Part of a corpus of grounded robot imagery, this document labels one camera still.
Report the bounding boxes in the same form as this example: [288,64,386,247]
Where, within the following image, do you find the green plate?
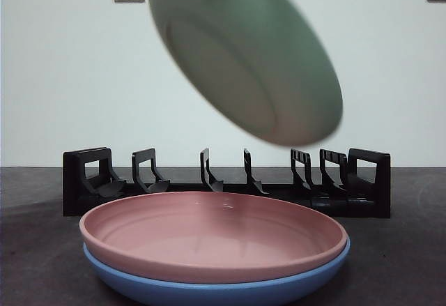
[146,0,344,146]

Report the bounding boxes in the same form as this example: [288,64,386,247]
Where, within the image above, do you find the pink plate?
[79,191,349,284]

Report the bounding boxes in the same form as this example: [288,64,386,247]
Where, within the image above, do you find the blue plate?
[82,238,352,306]

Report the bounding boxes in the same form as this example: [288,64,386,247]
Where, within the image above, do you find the black plastic dish rack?
[62,146,392,220]

